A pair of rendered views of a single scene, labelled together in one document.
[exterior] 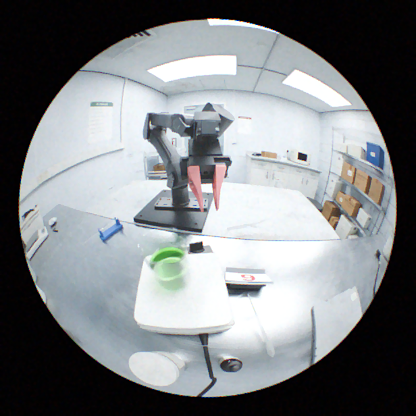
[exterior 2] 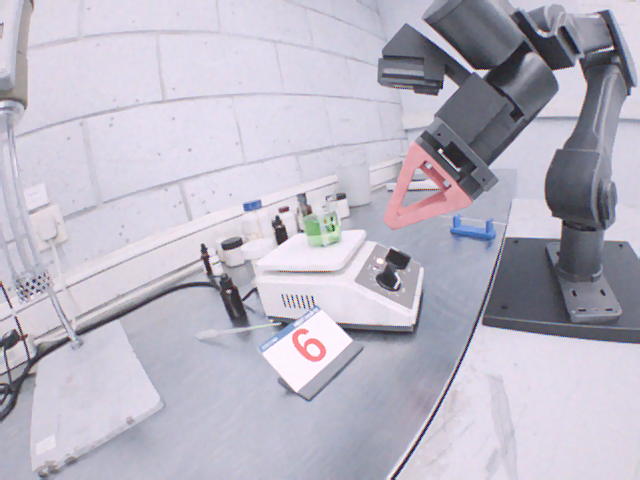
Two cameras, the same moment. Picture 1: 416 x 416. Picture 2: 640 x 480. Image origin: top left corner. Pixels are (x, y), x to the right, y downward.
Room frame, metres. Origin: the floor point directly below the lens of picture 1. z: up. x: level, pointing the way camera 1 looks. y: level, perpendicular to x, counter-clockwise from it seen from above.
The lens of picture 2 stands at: (0.29, -0.25, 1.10)
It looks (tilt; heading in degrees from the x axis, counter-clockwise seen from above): 17 degrees down; 124
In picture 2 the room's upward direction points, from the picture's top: 11 degrees counter-clockwise
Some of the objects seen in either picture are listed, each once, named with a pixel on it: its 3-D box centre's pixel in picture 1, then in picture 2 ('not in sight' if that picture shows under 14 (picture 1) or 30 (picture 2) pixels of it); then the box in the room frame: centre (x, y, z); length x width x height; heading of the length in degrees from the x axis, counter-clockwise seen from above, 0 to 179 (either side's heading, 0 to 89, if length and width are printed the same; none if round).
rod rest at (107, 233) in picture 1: (109, 227); (472, 225); (0.27, 0.33, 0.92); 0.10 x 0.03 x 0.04; 154
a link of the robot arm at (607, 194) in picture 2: (181, 177); (583, 200); (0.43, 0.09, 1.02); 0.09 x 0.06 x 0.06; 135
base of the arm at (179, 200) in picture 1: (179, 194); (581, 249); (0.43, 0.10, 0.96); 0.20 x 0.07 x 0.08; 87
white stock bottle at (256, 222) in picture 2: not in sight; (257, 226); (-0.21, 0.22, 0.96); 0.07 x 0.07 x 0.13
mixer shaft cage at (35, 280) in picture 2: not in sight; (7, 204); (-0.15, -0.29, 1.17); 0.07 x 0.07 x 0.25
